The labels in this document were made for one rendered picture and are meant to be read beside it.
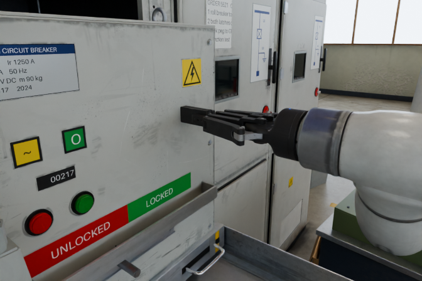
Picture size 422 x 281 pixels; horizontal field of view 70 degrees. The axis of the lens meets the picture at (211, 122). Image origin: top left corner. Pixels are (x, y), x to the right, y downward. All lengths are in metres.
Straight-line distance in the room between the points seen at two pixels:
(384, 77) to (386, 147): 8.01
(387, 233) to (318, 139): 0.17
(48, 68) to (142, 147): 0.20
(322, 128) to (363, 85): 8.07
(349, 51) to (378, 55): 0.67
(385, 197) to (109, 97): 0.39
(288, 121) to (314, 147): 0.05
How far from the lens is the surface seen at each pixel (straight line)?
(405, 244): 0.54
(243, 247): 0.80
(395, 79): 8.36
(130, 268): 0.54
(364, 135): 0.40
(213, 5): 1.03
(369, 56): 8.41
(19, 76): 0.41
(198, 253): 0.73
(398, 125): 0.40
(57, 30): 0.43
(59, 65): 0.43
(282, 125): 0.43
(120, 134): 0.49
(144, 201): 0.56
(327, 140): 0.41
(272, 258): 0.77
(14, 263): 0.35
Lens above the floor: 1.36
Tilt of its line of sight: 15 degrees down
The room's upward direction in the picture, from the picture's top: straight up
